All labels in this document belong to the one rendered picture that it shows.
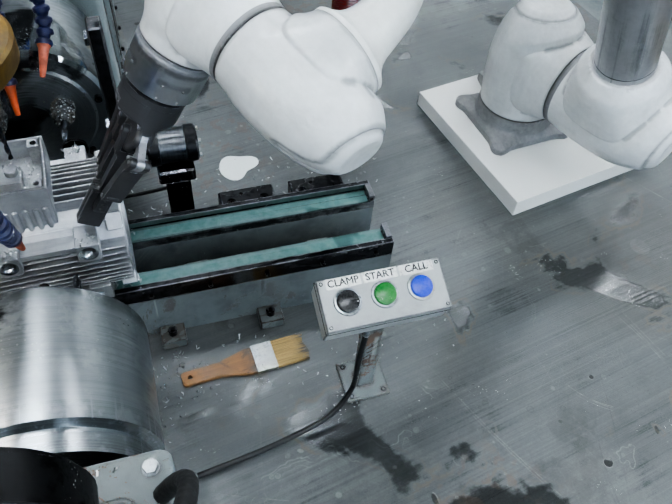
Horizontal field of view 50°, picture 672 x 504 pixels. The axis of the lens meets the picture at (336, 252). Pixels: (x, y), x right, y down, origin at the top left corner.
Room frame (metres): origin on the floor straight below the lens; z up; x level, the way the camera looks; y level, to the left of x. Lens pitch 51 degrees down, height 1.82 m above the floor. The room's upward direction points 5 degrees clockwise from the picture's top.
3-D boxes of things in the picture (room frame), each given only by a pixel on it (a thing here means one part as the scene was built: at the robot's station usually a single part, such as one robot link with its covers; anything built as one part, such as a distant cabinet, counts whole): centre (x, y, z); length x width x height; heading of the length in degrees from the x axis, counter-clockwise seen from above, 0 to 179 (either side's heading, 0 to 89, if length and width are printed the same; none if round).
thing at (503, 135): (1.20, -0.33, 0.86); 0.22 x 0.18 x 0.06; 27
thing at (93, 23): (0.80, 0.35, 1.12); 0.04 x 0.03 x 0.26; 110
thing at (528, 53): (1.18, -0.35, 1.00); 0.18 x 0.16 x 0.22; 44
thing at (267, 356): (0.57, 0.13, 0.80); 0.21 x 0.05 x 0.01; 115
